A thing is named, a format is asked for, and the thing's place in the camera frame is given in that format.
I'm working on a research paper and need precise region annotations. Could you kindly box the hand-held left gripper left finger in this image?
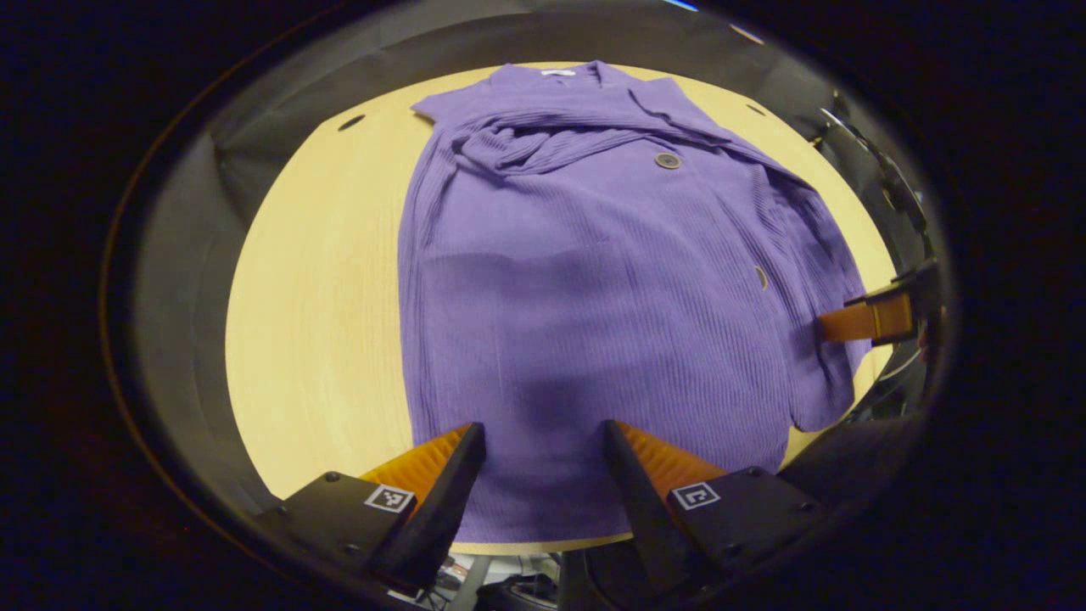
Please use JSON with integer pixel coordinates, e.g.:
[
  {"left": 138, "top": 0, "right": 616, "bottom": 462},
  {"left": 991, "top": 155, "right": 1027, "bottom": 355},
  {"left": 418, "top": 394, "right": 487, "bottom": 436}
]
[{"left": 255, "top": 422, "right": 487, "bottom": 595}]

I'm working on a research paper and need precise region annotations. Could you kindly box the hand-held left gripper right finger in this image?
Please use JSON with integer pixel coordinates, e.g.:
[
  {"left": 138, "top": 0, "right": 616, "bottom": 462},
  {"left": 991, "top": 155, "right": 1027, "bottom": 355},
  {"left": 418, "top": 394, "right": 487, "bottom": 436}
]
[{"left": 602, "top": 419, "right": 828, "bottom": 595}]

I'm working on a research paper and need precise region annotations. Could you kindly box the purple buttoned cardigan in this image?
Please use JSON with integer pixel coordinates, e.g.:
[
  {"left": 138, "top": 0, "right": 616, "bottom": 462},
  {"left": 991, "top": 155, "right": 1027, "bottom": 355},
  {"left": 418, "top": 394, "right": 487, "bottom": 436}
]
[{"left": 397, "top": 59, "right": 875, "bottom": 544}]

